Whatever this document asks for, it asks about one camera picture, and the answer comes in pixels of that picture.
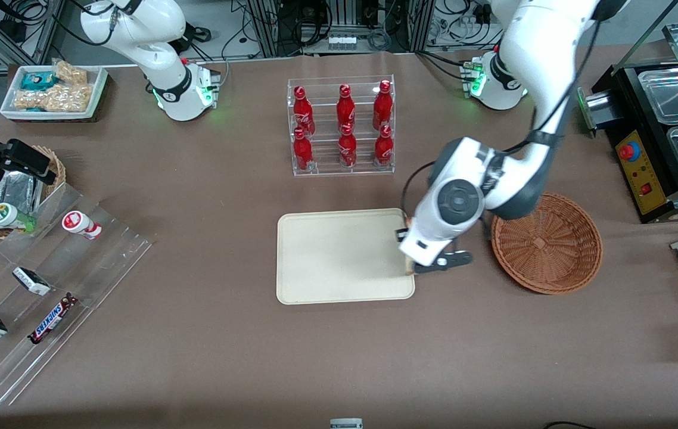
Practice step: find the red cola bottle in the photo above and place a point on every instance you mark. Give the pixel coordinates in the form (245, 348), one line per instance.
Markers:
(382, 104)
(302, 152)
(345, 107)
(301, 110)
(347, 149)
(383, 148)

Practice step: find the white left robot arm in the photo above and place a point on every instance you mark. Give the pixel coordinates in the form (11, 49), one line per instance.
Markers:
(544, 59)

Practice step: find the small brown wicker basket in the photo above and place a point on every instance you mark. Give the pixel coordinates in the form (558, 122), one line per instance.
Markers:
(58, 170)

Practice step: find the teal snack packet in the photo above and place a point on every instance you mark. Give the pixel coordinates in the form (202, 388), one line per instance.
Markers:
(38, 80)

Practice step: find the beige rectangular tray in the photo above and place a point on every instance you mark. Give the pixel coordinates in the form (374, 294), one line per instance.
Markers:
(339, 256)

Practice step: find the green capped yogurt bottle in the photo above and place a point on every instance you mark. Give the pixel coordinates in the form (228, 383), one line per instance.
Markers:
(5, 214)

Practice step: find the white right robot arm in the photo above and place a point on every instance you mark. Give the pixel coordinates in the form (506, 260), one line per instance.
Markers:
(154, 59)

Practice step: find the white label tag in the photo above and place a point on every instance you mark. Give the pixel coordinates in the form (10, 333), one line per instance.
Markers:
(346, 423)

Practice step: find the round brown wicker basket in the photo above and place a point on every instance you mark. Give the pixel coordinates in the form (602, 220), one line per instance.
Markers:
(544, 244)

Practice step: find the clear pack of rice crackers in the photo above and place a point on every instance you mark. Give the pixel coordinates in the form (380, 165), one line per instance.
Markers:
(71, 98)
(71, 72)
(29, 100)

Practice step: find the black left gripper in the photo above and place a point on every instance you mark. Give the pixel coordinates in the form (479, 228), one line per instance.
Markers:
(400, 235)

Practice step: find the clear acrylic stepped shelf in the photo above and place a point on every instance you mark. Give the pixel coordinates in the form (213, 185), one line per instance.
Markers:
(77, 280)

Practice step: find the aluminium equipment frame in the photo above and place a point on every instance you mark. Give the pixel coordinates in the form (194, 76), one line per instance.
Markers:
(267, 27)

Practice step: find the red capped yogurt bottle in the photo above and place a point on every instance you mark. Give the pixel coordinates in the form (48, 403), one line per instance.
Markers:
(78, 223)

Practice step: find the white power strip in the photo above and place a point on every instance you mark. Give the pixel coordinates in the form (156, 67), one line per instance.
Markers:
(342, 43)

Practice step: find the black food warmer appliance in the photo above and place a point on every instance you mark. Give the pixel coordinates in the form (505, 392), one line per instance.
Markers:
(625, 113)

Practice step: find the silver foil package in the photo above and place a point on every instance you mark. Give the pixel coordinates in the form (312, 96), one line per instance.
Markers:
(8, 190)

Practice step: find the snickers bar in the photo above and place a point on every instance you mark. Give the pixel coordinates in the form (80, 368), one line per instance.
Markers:
(52, 319)

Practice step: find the clear acrylic bottle rack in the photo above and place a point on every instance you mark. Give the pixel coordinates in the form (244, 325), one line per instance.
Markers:
(327, 167)

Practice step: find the white rectangular snack tray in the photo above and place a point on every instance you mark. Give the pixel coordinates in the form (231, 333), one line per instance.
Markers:
(98, 89)

